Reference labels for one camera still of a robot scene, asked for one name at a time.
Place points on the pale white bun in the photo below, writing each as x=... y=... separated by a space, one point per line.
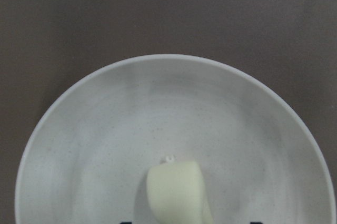
x=176 y=193

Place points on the round cream plate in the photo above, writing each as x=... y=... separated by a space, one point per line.
x=87 y=159

